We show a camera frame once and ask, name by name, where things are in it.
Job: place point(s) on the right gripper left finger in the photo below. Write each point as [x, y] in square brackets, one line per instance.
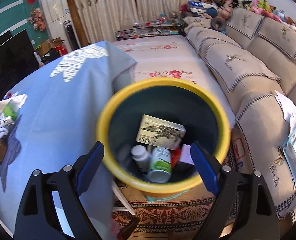
[37, 217]

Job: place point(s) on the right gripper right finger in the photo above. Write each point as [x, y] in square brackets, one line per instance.
[243, 206]

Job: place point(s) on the white green bottle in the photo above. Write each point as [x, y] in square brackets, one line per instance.
[160, 169]

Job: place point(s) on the small white pill bottle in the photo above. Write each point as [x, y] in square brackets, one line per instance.
[142, 157]

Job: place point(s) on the beige printed box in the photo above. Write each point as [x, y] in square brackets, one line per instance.
[160, 133]

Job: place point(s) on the pink white paper box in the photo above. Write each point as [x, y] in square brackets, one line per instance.
[185, 155]

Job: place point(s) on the red snack packet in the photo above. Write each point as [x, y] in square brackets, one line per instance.
[175, 156]

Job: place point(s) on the yellow rim trash bin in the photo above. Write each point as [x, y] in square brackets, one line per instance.
[169, 99]

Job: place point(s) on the papers on sofa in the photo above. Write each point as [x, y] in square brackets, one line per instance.
[289, 146]

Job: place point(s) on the blue tablecloth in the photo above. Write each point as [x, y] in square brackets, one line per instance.
[56, 124]

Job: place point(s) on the teal plastic stool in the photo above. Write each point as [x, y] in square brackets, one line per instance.
[161, 197]

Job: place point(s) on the green tissue pack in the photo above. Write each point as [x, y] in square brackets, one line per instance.
[10, 107]

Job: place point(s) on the beige sofa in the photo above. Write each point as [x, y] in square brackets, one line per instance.
[254, 62]

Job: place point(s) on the black television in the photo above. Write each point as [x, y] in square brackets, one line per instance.
[17, 61]

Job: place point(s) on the floral mattress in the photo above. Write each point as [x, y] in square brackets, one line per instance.
[169, 56]

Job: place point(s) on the black tower fan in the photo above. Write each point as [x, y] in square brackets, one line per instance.
[71, 35]

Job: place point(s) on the low shelf with clutter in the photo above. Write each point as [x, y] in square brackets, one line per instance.
[150, 29]

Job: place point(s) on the white cabinet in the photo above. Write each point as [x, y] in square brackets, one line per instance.
[56, 13]

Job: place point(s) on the pile of plush toys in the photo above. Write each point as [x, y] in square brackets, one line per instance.
[260, 7]

